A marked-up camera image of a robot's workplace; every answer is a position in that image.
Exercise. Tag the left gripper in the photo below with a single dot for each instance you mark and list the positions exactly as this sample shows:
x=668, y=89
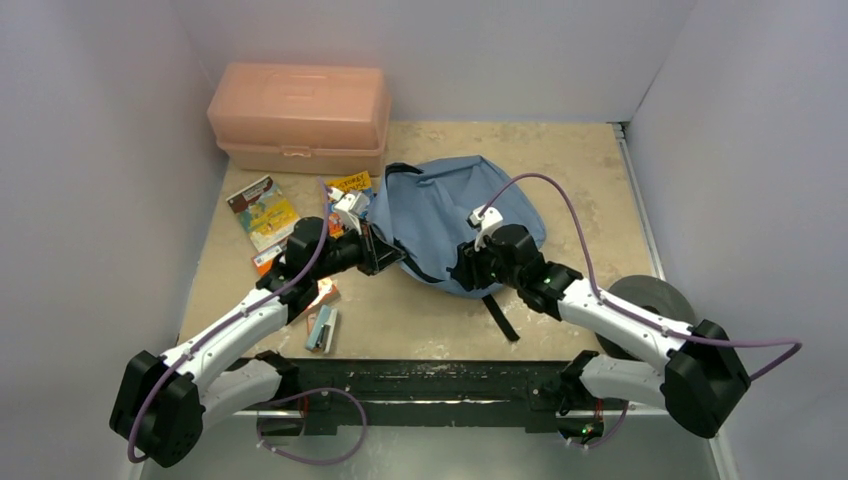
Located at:
x=378, y=254

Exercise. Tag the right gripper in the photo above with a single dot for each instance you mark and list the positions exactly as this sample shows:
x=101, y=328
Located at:
x=465, y=270

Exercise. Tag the blue backpack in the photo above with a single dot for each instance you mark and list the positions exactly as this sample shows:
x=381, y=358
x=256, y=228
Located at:
x=423, y=209

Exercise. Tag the yellow treehouse book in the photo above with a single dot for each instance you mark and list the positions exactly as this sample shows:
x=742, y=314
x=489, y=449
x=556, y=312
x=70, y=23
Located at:
x=361, y=182

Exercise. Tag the orange treehouse book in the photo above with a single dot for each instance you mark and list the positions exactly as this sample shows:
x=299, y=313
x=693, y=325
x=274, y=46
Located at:
x=326, y=290

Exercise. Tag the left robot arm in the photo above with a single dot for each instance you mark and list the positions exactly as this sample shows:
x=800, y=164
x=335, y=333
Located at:
x=166, y=401

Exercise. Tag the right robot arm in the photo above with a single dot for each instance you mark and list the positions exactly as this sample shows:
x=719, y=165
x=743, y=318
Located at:
x=693, y=372

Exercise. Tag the small orange eraser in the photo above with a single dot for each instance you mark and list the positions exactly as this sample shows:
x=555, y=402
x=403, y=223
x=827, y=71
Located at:
x=310, y=322

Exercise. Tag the light blue stapler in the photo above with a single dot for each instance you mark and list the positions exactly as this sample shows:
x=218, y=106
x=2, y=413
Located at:
x=320, y=341

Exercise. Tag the pink plastic storage box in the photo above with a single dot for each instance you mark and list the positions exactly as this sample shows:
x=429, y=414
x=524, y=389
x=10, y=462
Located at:
x=326, y=120

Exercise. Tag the grey tape roll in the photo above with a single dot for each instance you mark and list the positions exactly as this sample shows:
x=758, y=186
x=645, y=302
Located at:
x=654, y=295

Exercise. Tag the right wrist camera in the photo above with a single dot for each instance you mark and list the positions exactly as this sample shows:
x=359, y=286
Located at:
x=485, y=220

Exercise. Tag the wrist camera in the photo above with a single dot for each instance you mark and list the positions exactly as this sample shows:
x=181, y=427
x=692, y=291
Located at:
x=348, y=209
x=485, y=220

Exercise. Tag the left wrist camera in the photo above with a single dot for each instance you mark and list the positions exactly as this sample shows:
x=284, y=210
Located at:
x=348, y=209

